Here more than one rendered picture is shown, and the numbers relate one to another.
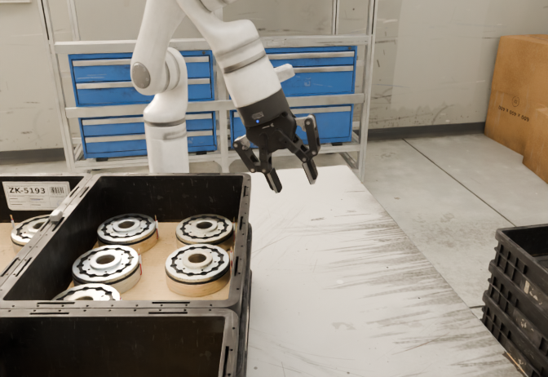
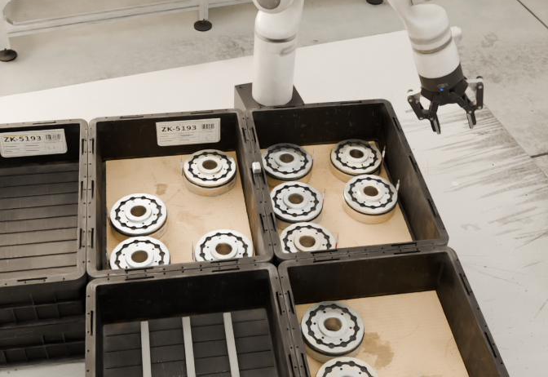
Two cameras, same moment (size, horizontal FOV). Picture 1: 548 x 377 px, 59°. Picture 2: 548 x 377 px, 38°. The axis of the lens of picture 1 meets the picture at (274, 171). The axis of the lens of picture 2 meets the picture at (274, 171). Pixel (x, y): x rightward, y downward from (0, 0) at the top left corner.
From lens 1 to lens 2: 0.87 m
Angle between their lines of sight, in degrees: 22
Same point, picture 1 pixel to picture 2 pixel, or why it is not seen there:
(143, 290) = (331, 220)
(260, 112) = (445, 82)
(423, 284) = (528, 180)
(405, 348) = (523, 241)
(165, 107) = (281, 20)
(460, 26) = not seen: outside the picture
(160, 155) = (274, 68)
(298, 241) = not seen: hidden behind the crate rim
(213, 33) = (417, 26)
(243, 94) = (434, 70)
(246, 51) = (443, 39)
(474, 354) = not seen: outside the picture
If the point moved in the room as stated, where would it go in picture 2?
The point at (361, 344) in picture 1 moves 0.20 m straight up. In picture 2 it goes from (489, 242) to (514, 171)
